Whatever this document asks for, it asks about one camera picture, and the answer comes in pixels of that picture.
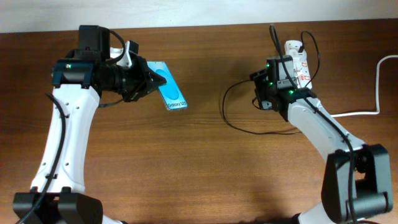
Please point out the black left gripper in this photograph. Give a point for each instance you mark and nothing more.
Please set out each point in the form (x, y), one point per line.
(146, 79)

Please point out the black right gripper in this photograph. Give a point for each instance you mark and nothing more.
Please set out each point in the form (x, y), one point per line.
(260, 77)

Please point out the blue Galaxy smartphone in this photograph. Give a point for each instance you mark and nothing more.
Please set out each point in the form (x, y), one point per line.
(172, 96)

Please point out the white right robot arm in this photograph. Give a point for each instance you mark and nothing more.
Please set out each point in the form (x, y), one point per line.
(357, 183)

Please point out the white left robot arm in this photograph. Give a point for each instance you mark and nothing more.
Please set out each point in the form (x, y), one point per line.
(57, 192)

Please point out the white USB charger plug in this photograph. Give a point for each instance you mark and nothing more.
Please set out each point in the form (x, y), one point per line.
(298, 57)

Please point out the white power strip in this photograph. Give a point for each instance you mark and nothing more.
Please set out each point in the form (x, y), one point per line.
(301, 74)

